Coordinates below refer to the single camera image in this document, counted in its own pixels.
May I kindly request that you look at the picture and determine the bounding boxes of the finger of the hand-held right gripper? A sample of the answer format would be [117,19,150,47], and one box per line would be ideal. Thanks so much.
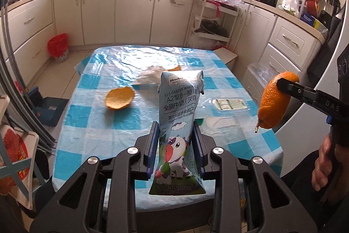
[277,77,341,117]

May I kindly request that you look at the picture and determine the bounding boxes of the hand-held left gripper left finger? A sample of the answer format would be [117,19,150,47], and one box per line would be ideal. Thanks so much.
[30,121,160,233]

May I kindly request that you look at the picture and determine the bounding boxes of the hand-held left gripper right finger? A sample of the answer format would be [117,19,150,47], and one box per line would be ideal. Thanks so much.
[192,120,318,233]

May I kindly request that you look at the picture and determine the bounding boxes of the long orange peel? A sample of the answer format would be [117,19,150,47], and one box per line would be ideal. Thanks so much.
[255,71,300,134]

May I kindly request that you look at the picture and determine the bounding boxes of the blue milk carton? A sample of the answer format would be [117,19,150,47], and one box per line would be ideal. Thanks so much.
[149,71,205,196]

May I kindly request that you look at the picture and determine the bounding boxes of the round cupped orange peel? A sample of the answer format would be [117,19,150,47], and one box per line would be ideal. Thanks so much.
[105,87,135,110]

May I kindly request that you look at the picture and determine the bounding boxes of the person's right hand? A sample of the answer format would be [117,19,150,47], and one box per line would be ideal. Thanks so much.
[312,133,338,192]

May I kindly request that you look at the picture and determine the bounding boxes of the white refrigerator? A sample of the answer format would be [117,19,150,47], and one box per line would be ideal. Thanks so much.
[274,0,349,168]

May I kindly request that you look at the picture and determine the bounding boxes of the clear plastic tray with label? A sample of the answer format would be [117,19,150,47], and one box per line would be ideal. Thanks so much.
[207,97,247,112]

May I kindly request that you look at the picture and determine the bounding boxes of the plastic bags in drawer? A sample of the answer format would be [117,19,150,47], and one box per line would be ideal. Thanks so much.
[247,62,276,92]

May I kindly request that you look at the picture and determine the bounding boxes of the black hanging cloth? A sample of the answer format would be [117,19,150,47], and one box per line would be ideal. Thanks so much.
[308,2,347,86]

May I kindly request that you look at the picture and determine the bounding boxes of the cream drawer unit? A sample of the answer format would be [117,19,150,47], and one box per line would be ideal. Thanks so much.
[245,14,327,103]

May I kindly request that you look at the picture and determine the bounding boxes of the blue checked plastic tablecloth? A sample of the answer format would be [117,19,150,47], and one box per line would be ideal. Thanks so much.
[51,45,283,207]

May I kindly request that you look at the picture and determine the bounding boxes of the crumpled white wrapper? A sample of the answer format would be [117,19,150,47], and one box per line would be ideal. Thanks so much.
[132,66,170,86]

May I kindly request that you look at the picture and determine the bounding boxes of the blue box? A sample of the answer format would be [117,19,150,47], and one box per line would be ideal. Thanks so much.
[300,12,318,28]

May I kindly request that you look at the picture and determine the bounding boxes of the person's dark clothing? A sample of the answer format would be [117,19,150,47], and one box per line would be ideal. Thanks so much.
[280,150,349,233]

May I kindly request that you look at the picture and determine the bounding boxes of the red pan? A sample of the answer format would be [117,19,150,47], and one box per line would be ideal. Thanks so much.
[305,0,321,18]

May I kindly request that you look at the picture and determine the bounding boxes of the white wooden stool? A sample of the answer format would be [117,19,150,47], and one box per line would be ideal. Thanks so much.
[214,48,238,70]

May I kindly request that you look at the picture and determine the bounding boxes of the white plastic bag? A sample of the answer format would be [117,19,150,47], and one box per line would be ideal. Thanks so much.
[285,0,301,16]

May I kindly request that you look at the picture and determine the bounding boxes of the blue dustpan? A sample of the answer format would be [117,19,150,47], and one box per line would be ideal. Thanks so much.
[27,85,69,128]

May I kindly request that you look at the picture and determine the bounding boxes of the black wok in cart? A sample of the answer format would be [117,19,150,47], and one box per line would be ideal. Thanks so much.
[193,19,230,38]

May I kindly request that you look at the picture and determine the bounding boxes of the red cloth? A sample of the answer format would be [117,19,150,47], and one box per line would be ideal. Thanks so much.
[211,0,222,18]

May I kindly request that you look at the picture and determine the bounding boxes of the white shelf cart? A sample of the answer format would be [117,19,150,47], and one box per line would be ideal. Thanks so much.
[188,0,241,51]

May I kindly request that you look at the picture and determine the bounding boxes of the white and blue folding shelf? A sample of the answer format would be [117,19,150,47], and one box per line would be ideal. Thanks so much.
[0,94,47,210]

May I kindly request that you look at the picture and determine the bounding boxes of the red and white packet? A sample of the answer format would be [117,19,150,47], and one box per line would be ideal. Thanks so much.
[0,124,39,209]

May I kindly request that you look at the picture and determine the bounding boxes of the bin with red bag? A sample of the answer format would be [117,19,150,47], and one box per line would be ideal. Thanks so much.
[48,33,69,62]

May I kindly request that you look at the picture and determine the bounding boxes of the cream base cabinets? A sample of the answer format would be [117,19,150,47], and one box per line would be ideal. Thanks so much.
[0,0,276,81]

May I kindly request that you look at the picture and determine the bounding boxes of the grey metal tubes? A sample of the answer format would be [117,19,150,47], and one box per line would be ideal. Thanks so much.
[0,0,58,155]

